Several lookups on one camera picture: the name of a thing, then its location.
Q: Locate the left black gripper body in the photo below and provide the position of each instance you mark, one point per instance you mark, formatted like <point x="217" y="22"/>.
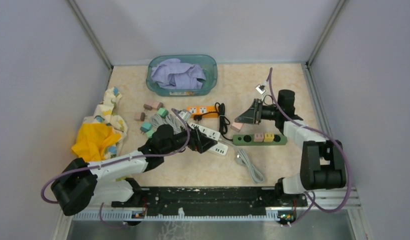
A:
<point x="190" y="135"/>

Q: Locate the yellow cloth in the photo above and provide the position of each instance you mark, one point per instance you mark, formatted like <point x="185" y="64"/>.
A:
<point x="92" y="141"/>

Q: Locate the yellow plug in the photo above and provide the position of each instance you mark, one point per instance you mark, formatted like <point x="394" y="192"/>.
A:
<point x="268" y="137"/>

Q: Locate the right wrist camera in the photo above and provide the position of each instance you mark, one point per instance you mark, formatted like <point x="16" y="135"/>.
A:
<point x="261" y="88"/>

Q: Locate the green power strip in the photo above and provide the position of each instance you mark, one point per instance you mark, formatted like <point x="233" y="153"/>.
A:
<point x="247" y="140"/>

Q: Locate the teal plastic basin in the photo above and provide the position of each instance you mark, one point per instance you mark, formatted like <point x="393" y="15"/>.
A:
<point x="206" y="62"/>

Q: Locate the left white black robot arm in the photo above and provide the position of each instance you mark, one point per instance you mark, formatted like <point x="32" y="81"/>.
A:
<point x="82" y="184"/>

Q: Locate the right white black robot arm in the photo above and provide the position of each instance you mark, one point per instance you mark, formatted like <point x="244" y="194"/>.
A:
<point x="321" y="166"/>

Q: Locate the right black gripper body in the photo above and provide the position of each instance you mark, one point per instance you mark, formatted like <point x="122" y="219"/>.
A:
<point x="261" y="107"/>

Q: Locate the patterned cream cloth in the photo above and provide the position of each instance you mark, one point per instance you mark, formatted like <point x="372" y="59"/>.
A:
<point x="105" y="113"/>

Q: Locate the teal plug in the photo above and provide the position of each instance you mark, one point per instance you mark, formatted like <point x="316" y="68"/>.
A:
<point x="145" y="127"/>

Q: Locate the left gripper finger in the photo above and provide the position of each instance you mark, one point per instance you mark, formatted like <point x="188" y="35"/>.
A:
<point x="211" y="134"/>
<point x="203" y="146"/>

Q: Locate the small white power strip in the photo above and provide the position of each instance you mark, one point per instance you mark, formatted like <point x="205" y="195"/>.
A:
<point x="193" y="125"/>

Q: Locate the lavender crumpled cloth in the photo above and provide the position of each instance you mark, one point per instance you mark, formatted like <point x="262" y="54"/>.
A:
<point x="173" y="74"/>

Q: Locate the orange power strip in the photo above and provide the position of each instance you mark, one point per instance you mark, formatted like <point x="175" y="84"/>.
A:
<point x="207" y="111"/>

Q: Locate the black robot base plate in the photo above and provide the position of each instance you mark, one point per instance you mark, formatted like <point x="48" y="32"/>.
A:
<point x="210" y="201"/>

